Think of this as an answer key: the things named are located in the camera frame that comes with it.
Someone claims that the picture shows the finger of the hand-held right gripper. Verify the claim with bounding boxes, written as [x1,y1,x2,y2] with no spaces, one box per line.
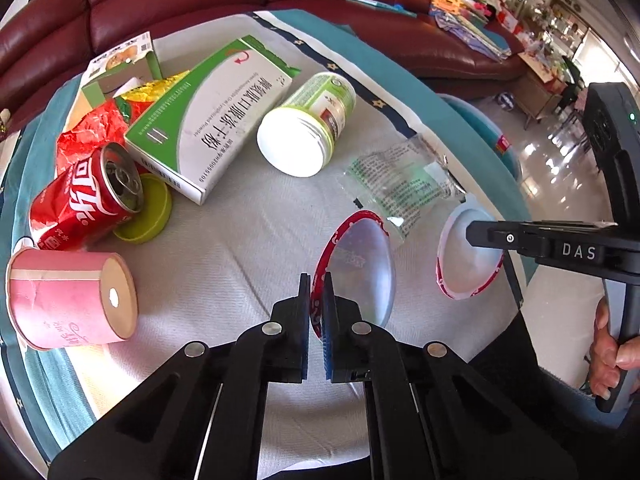
[465,220,548,262]

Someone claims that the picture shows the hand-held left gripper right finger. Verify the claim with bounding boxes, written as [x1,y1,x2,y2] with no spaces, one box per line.
[322,272,576,480]

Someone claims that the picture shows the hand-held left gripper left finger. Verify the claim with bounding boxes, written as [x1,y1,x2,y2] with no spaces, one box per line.
[47,272,313,480]

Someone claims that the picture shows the red-rimmed clear plastic lid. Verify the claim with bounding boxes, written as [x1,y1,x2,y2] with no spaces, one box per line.
[435,200,506,301]
[310,210,397,348]

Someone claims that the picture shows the clear plastic wrapper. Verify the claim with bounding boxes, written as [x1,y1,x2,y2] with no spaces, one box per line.
[342,135,468,251]

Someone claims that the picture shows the white bottle with green label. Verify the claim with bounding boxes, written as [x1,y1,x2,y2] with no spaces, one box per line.
[256,72,357,178]

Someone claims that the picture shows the green and white medicine box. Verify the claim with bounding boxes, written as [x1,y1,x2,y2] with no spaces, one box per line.
[123,35,302,206]

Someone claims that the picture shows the red soda can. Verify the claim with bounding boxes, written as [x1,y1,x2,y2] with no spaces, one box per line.
[29,141,145,252]

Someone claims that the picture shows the person's right hand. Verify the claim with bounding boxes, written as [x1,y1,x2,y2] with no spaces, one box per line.
[590,301,640,401]

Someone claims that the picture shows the dark chair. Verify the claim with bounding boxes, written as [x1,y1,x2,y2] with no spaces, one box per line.
[556,67,586,113]

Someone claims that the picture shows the wooden cabinet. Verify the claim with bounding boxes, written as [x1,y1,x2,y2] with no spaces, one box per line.
[517,50,566,121]

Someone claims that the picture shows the teal and white tablecloth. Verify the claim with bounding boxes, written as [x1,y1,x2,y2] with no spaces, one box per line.
[0,10,538,466]

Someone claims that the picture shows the person's clothed leg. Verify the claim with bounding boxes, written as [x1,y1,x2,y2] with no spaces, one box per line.
[470,305,640,433]

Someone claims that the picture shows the glass display shelves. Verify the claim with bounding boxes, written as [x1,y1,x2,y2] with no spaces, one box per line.
[492,0,621,68]

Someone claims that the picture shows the yellow-green plastic lid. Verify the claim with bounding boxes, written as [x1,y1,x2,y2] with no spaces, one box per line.
[112,174,172,245]

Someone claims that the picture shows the teal book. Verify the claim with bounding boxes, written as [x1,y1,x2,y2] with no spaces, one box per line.
[345,0,418,18]

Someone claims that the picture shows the red and yellow snack wrapper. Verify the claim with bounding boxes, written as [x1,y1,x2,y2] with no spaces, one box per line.
[55,72,191,176]

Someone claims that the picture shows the small green open carton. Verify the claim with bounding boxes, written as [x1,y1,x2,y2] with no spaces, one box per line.
[81,31,163,106]

